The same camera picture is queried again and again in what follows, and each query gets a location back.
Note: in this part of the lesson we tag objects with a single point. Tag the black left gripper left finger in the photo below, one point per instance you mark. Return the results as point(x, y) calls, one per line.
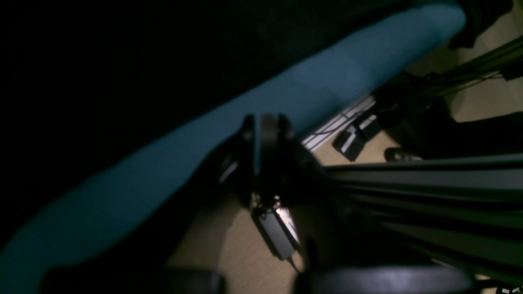
point(229, 167)

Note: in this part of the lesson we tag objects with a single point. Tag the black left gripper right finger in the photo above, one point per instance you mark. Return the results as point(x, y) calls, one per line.
point(288, 169)

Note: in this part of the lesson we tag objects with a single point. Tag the teal table cloth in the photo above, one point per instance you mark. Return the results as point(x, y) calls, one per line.
point(109, 205)

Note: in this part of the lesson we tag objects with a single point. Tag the black aluminium extrusion frame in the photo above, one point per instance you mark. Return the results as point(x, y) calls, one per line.
point(464, 212)

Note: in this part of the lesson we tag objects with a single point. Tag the black T-shirt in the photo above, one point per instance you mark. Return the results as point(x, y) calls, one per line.
point(85, 83)

